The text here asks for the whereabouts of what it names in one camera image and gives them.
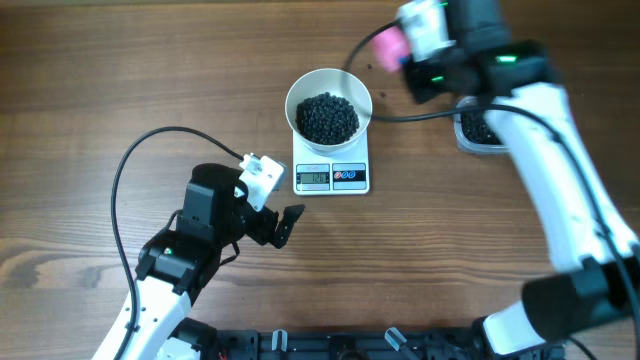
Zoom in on pink scoop blue handle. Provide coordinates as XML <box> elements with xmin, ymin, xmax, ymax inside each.
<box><xmin>371</xmin><ymin>25</ymin><xmax>411</xmax><ymax>72</ymax></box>

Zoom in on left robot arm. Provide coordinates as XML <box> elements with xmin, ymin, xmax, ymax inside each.
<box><xmin>94</xmin><ymin>155</ymin><xmax>304</xmax><ymax>359</ymax></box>

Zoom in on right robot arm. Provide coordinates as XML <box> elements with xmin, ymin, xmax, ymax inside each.
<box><xmin>396</xmin><ymin>1</ymin><xmax>639</xmax><ymax>356</ymax></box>

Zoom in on white digital kitchen scale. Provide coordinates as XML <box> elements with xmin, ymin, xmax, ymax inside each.
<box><xmin>293</xmin><ymin>132</ymin><xmax>370</xmax><ymax>196</ymax></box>

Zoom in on white bowl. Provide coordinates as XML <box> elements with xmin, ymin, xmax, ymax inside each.
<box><xmin>285</xmin><ymin>68</ymin><xmax>373</xmax><ymax>152</ymax></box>

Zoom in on black beans in bowl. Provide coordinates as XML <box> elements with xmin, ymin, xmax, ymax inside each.
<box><xmin>295</xmin><ymin>92</ymin><xmax>360</xmax><ymax>145</ymax></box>

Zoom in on black beans in container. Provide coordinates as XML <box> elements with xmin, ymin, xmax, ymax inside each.
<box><xmin>460</xmin><ymin>112</ymin><xmax>501</xmax><ymax>145</ymax></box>

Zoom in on clear plastic container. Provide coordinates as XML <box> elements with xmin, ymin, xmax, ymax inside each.
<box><xmin>452</xmin><ymin>114</ymin><xmax>508</xmax><ymax>155</ymax></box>

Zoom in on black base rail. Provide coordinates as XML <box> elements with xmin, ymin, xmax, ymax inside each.
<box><xmin>206</xmin><ymin>327</ymin><xmax>486</xmax><ymax>360</ymax></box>

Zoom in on left camera cable black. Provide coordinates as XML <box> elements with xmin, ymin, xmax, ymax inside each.
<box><xmin>109</xmin><ymin>125</ymin><xmax>246</xmax><ymax>360</ymax></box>

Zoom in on camera cable black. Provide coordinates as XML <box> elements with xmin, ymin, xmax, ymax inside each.
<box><xmin>342</xmin><ymin>19</ymin><xmax>640</xmax><ymax>360</ymax></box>
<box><xmin>109</xmin><ymin>125</ymin><xmax>246</xmax><ymax>360</ymax></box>

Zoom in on right camera cable black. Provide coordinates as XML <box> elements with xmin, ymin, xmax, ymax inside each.
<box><xmin>342</xmin><ymin>19</ymin><xmax>640</xmax><ymax>360</ymax></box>

